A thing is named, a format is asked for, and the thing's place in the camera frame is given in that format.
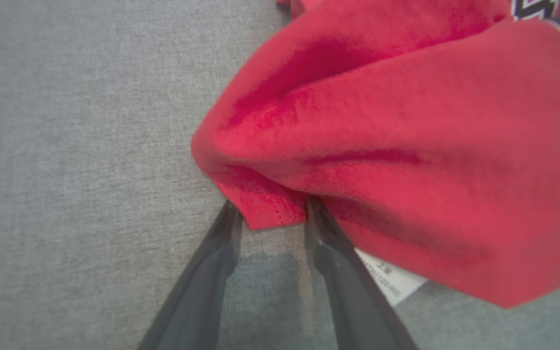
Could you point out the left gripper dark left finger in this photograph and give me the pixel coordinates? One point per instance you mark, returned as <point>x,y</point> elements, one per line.
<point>197,301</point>

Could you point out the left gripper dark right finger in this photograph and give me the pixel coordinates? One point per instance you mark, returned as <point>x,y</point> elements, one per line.
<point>358,316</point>

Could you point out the red garment with white label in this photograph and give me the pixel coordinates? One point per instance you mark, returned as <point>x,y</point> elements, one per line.
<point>406,146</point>

